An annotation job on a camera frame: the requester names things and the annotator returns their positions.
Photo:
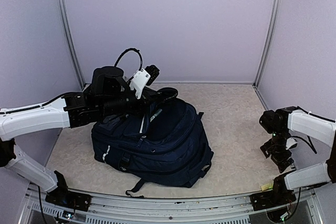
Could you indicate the right aluminium frame post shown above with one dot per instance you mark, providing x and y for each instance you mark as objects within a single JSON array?
[{"x": 267, "y": 44}]

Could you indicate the yellow highlighter marker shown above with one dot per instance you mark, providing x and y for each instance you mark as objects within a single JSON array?
[{"x": 266, "y": 186}]

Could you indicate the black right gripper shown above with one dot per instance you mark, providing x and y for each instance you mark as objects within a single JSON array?
[{"x": 279, "y": 159}]

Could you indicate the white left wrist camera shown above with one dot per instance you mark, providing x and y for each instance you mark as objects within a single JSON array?
[{"x": 143, "y": 77}]

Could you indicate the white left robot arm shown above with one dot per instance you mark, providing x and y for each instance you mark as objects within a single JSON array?
[{"x": 107, "y": 94}]

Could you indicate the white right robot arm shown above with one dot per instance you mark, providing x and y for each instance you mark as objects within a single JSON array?
[{"x": 287, "y": 126}]

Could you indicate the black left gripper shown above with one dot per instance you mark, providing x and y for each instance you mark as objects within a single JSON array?
[{"x": 148, "y": 95}]

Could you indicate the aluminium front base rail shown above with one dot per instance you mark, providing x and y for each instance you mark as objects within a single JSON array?
[{"x": 105, "y": 208}]

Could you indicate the navy blue student backpack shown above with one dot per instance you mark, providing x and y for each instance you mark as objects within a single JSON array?
[{"x": 166, "y": 144}]

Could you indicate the left aluminium frame post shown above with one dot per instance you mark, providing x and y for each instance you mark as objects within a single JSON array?
[{"x": 70, "y": 44}]

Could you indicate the aluminium frame post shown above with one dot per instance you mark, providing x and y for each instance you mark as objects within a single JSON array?
[
  {"x": 70, "y": 44},
  {"x": 267, "y": 44}
]

